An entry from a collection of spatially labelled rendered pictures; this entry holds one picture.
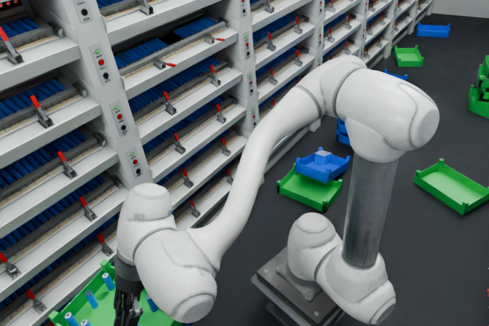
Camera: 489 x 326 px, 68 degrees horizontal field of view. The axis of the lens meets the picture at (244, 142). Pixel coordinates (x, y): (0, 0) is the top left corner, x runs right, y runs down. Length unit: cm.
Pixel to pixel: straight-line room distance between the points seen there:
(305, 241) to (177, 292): 66
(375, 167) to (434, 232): 115
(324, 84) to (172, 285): 54
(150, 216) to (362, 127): 48
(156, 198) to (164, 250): 11
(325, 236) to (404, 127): 57
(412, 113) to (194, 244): 48
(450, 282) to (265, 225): 85
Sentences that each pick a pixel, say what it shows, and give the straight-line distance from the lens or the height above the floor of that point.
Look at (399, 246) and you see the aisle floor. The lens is 190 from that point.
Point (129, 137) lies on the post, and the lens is 131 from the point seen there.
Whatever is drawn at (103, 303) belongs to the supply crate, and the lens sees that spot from 122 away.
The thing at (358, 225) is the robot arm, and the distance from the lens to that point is 101.
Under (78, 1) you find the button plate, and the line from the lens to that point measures 114.
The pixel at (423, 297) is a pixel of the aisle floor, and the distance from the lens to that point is 177.
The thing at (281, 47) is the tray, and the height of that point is 74.
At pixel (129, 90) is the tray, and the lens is 127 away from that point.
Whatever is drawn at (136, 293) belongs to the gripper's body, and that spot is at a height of 72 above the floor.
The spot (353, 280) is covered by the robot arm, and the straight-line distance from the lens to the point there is 113.
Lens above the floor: 143
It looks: 35 degrees down
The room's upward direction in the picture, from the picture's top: 7 degrees counter-clockwise
